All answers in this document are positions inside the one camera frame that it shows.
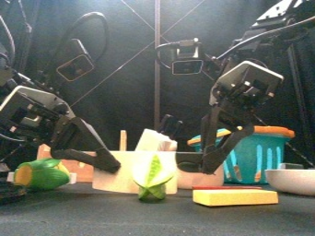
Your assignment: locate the white toy cleaver black handle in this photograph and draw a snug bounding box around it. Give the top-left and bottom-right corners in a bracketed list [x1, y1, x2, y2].
[91, 149, 180, 195]

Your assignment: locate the wooden toy crate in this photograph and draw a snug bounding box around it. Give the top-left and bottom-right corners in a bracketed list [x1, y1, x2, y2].
[36, 129, 128, 183]

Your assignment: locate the teal basket orange rim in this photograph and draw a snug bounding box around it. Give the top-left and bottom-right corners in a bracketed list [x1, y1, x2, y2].
[187, 124, 297, 185]

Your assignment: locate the green yellow toy corn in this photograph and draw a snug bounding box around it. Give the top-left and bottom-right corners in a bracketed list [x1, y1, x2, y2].
[12, 158, 72, 191]

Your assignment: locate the thin red flat piece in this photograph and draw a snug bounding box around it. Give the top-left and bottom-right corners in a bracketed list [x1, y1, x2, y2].
[191, 184, 263, 191]

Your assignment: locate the yellow rectangular block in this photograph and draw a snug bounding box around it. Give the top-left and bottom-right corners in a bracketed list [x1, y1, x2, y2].
[192, 188, 279, 207]

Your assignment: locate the black tripod leg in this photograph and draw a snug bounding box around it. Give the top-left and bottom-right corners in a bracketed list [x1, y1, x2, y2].
[285, 42, 315, 169]

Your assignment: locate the small grey block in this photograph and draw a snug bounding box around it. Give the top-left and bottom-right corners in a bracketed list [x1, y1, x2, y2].
[278, 162, 306, 171]

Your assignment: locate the white bowl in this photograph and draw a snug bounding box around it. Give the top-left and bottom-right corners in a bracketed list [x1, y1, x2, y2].
[265, 168, 315, 197]

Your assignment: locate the black round object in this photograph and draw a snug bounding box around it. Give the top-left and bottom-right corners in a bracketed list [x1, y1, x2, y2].
[0, 180, 27, 206]

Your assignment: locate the black toy knife handle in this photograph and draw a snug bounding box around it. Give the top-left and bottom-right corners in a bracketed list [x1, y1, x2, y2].
[158, 113, 175, 136]
[168, 119, 184, 141]

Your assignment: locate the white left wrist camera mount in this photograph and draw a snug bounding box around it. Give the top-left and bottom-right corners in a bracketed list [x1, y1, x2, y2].
[0, 85, 78, 124]

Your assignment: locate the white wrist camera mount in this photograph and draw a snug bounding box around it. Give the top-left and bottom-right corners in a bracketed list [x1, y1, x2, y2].
[0, 85, 78, 124]
[210, 60, 286, 106]

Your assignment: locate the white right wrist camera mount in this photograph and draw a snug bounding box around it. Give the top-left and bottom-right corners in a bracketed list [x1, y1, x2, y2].
[210, 60, 286, 106]

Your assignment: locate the vertical metal frame pole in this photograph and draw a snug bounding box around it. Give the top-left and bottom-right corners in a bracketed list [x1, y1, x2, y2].
[154, 0, 162, 131]

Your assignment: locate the thin diagonal brace wire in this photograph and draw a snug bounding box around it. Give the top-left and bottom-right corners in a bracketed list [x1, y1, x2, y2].
[119, 0, 315, 169]
[70, 0, 207, 107]

